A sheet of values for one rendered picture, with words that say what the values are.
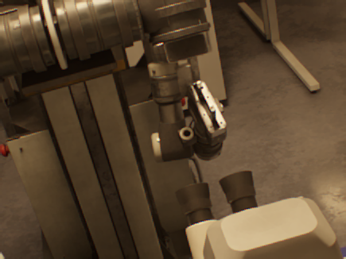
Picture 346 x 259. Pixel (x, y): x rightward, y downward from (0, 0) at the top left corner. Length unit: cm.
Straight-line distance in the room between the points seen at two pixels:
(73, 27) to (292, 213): 70
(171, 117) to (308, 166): 123
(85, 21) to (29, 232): 175
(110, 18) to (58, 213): 92
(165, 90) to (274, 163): 128
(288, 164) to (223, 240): 227
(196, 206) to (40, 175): 107
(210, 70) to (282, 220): 261
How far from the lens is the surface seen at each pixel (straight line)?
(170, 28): 111
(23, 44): 111
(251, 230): 47
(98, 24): 110
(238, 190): 79
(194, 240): 78
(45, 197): 185
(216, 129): 144
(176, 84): 156
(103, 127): 154
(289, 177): 265
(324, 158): 274
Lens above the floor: 161
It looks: 31 degrees down
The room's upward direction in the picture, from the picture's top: 13 degrees counter-clockwise
